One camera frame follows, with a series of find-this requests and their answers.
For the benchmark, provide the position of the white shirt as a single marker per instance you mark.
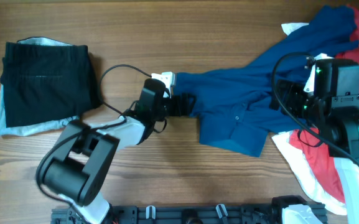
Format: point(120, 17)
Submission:
point(303, 173)

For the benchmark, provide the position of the black folded shorts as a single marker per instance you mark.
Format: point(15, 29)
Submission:
point(46, 83)

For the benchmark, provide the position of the red printed t-shirt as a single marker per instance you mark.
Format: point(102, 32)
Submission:
point(321, 164)

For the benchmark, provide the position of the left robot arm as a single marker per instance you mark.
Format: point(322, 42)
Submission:
point(75, 168)

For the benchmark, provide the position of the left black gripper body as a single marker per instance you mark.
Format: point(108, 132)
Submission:
point(172, 106)

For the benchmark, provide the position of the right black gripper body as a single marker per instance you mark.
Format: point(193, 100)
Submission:
point(295, 101)

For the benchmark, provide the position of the light grey folded garment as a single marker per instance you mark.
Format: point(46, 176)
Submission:
point(35, 128)

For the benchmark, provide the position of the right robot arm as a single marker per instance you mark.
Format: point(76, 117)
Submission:
point(330, 113)

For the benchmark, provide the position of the blue polo shirt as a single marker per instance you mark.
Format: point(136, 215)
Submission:
point(233, 104)

